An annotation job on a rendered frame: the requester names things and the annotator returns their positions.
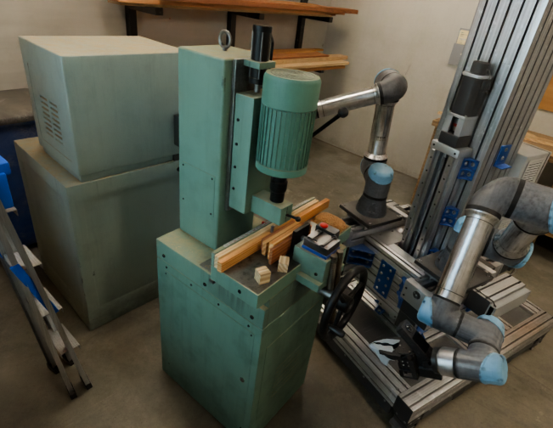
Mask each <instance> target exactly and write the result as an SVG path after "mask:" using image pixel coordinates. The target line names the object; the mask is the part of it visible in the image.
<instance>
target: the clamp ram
mask: <svg viewBox="0 0 553 428"><path fill-rule="evenodd" d="M309 228H310V223H309V222H306V223H304V224H303V225H302V226H301V227H299V228H297V229H295V230H294V231H293V234H292V239H291V248H290V252H292V253H293V252H294V247H295V245H296V244H298V243H299V242H301V241H302V240H304V238H305V237H307V236H308V232H309Z"/></svg>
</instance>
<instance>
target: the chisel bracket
mask: <svg viewBox="0 0 553 428"><path fill-rule="evenodd" d="M269 198H270V192H268V191H267V190H265V189H264V190H262V191H260V192H258V193H256V194H253V195H252V199H251V211H252V212H254V213H256V214H257V215H258V216H260V217H263V218H265V219H267V220H269V221H270V222H273V223H275V224H277V225H278V226H280V225H282V224H283V223H285V222H287V221H289V220H290V219H291V218H290V217H287V216H286V213H287V214H290V215H291V212H292V206H293V203H291V202H289V201H288V200H285V199H284V201H283V202H282V203H274V202H272V201H271V200H270V199H269Z"/></svg>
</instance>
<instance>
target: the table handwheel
mask: <svg viewBox="0 0 553 428"><path fill-rule="evenodd" d="M358 274H360V276H359V282H358V284H357V285H356V286H355V288H354V289H353V290H352V291H351V292H350V293H349V294H348V295H347V294H345V293H343V291H344V290H345V289H346V288H347V286H348V285H349V283H350V282H351V281H352V280H353V279H354V278H355V277H356V276H357V275H358ZM367 279H368V272H367V269H366V267H364V266H362V265H357V266H355V267H353V268H352V269H350V270H349V271H348V272H347V273H346V274H345V275H344V277H343V278H342V279H341V281H340V282H339V283H338V285H337V286H336V287H335V289H334V290H327V287H326V286H325V287H324V288H323V289H322V290H320V291H319V292H318V294H320V295H321V296H323V297H324V298H326V299H328V302H327V304H326V306H325V308H324V311H323V314H322V317H321V319H320V323H319V336H320V338H321V339H322V340H323V341H330V340H332V339H334V338H335V337H336V336H337V335H335V334H334V333H332V332H331V331H329V332H327V330H328V325H329V322H330V317H331V315H332V313H333V311H334V309H335V308H336V309H338V310H339V311H338V313H337V315H336V319H335V322H334V323H333V325H334V326H336V327H337V328H339V329H344V327H345V326H346V325H347V323H348V322H349V320H350V318H351V317H352V316H353V314H354V312H355V310H356V308H357V307H358V304H359V302H360V300H361V298H362V296H363V293H364V289H365V286H366V283H367ZM343 313H344V315H343V316H342V314H343ZM341 316H342V318H341Z"/></svg>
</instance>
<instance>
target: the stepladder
mask: <svg viewBox="0 0 553 428"><path fill-rule="evenodd" d="M10 174H11V170H10V166H9V163H8V162H7V161H6V160H5V159H4V158H3V157H2V156H1V155H0V260H1V263H2V265H3V267H4V269H5V271H6V274H7V275H8V278H9V280H10V282H11V285H12V286H13V288H14V291H15V293H16V295H17V297H18V299H19V301H20V304H21V306H22V308H23V310H24V312H25V315H26V317H27V319H28V321H29V323H30V325H31V328H32V330H33V332H34V334H35V336H36V338H37V341H38V343H39V345H40V347H41V349H42V352H43V354H44V356H45V358H46V360H47V366H48V368H49V369H51V370H52V371H53V372H54V373H55V374H58V373H59V372H60V373H61V376H62V378H63V380H64V382H65V387H66V389H67V391H68V393H69V396H70V398H71V400H73V399H74V398H76V397H77V394H76V391H75V389H74V386H73V385H72V383H71V382H70V381H69V378H68V376H67V374H66V372H65V369H64V367H63V364H62V363H61V361H60V358H59V355H60V356H61V357H62V358H63V359H64V360H65V361H66V362H67V363H68V364H69V365H70V366H72V365H73V364H75V366H76V369H77V371H78V373H79V375H80V378H81V380H82V383H83V384H84V386H85V387H86V389H87V390H89V389H90V388H92V387H93V385H92V383H91V381H90V380H89V378H88V377H87V374H85V372H84V370H83V368H82V366H81V364H80V362H79V360H78V358H77V356H76V354H75V352H74V350H73V348H75V347H77V346H79V347H80V344H79V343H78V342H77V341H76V339H75V338H74V337H73V336H72V334H71V333H70V332H69V331H68V329H67V328H66V327H65V326H64V325H63V324H61V323H60V321H59V319H58V317H57V315H56V313H57V312H58V311H59V310H60V309H61V311H62V312H64V311H63V307H62V306H61V305H60V304H59V303H58V302H57V301H56V300H55V299H54V297H53V296H52V295H51V294H50V293H49V292H48V290H47V289H46V288H45V287H44V288H43V287H42V284H41V282H40V279H39V278H38V276H37V273H36V271H35V269H34V267H35V266H38V265H40V267H41V268H42V269H43V267H42V263H41V262H40V261H39V260H38V259H37V258H36V257H35V256H34V254H33V253H32V252H31V251H30V250H29V249H28V248H27V247H26V246H25V245H22V243H21V241H20V238H19V236H18V234H17V233H16V231H15V229H14V226H13V224H12V223H11V221H10V219H9V217H8V212H11V211H13V212H14V213H15V214H16V215H17V216H18V212H17V209H16V208H15V207H14V203H13V200H12V196H11V193H10V189H9V185H8V179H7V175H10ZM43 320H44V322H45V323H46V325H47V326H48V330H47V328H46V326H45V323H44V322H43ZM80 348H81V347H80ZM58 354H59V355H58Z"/></svg>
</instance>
